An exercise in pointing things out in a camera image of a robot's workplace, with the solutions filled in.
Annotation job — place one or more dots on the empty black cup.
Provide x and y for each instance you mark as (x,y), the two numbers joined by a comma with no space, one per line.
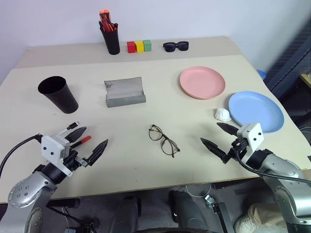
(63,97)

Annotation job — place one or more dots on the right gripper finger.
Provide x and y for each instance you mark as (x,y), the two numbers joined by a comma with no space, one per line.
(227,128)
(213,146)

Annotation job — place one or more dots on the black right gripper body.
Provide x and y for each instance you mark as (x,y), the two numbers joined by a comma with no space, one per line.
(236,148)

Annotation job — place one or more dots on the dark rounded shape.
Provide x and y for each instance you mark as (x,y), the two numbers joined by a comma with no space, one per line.
(187,211)

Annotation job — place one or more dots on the yellow block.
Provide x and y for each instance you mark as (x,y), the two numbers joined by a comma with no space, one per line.
(139,46)

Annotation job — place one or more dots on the white shoe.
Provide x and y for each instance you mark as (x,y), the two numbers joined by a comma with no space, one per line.
(244,224)

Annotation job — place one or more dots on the red block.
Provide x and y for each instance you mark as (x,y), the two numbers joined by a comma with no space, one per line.
(130,47)

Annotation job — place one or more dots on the black capped pen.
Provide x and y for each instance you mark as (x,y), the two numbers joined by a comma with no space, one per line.
(115,26)

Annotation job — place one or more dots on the black sunglasses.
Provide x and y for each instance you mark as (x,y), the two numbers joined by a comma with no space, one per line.
(168,46)

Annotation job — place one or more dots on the caster wheel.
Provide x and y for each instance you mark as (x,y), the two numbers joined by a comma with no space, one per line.
(210,200)

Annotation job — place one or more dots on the white crumpled paper ball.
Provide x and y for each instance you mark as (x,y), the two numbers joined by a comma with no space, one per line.
(222,114)

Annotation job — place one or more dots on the black marker with red cap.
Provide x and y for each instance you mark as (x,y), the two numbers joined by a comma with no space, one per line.
(86,138)

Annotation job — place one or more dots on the blue plate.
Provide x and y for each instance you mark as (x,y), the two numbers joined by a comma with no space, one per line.
(255,110)

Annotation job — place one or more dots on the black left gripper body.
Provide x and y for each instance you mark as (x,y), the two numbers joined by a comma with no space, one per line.
(73,160)

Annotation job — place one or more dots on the pink plate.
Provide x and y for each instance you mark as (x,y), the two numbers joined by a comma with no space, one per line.
(202,82)

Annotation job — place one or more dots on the black table leg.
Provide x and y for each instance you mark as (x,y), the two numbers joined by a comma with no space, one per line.
(222,216)

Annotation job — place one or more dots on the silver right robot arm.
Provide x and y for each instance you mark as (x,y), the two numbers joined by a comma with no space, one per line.
(279,167)

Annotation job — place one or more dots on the black pen holder cup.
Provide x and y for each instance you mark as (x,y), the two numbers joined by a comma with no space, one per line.
(111,41)

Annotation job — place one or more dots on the orange capped marker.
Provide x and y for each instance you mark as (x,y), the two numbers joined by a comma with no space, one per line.
(101,17)
(106,15)

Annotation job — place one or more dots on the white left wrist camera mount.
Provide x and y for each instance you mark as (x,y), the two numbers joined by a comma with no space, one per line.
(52,148)

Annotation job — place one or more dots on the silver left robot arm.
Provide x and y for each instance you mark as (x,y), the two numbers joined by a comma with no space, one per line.
(22,191)

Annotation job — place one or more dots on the dark ribbed panel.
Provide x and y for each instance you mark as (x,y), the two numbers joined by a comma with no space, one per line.
(291,55)

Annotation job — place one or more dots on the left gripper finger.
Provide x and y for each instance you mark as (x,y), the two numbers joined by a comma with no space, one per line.
(77,134)
(98,151)

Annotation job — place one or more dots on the blue round object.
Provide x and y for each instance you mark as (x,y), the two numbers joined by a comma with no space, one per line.
(262,74)

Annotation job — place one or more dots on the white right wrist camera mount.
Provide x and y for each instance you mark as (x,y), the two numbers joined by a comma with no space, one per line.
(252,134)

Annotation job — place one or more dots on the beige trouser leg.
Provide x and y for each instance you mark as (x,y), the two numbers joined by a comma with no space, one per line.
(264,214)

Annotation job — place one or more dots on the thin-framed clear eyeglasses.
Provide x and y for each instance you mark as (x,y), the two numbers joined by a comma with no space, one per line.
(155,133)

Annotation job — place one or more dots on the green block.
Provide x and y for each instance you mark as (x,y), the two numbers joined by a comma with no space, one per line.
(147,45)

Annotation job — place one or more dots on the white marker with black cap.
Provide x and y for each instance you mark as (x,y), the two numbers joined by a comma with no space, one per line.
(72,126)

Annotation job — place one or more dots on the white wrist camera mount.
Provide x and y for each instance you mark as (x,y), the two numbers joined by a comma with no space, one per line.
(252,134)
(52,148)

